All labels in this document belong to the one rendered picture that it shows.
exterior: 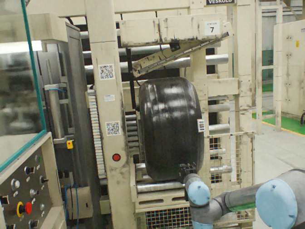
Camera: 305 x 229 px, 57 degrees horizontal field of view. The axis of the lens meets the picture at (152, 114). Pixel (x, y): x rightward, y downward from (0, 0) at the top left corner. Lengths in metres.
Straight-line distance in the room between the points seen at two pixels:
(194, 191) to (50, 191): 0.72
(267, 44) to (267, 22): 0.87
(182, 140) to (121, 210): 0.58
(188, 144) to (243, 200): 0.38
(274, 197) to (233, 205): 0.36
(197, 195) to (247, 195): 0.17
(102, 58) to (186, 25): 0.56
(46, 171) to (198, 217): 0.73
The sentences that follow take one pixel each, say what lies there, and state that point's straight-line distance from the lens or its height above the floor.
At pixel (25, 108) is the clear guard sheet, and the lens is 1.19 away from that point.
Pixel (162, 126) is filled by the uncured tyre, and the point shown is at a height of 1.25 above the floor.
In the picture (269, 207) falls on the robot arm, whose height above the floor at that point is 1.17.
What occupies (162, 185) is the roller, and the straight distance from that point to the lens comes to 1.49.
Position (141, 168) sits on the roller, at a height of 0.90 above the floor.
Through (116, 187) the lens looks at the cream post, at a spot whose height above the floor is 0.89.
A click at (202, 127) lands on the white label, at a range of 1.32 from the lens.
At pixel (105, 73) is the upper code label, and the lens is 1.42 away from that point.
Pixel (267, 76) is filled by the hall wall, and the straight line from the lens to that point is 12.74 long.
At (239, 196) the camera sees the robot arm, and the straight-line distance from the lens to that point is 1.09.
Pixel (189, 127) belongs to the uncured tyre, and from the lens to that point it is 1.29.
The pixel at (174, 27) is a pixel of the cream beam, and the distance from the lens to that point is 1.70.
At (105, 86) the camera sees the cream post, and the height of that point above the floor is 1.44.
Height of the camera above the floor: 1.57
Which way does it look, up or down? 12 degrees down
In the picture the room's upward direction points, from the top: 5 degrees counter-clockwise
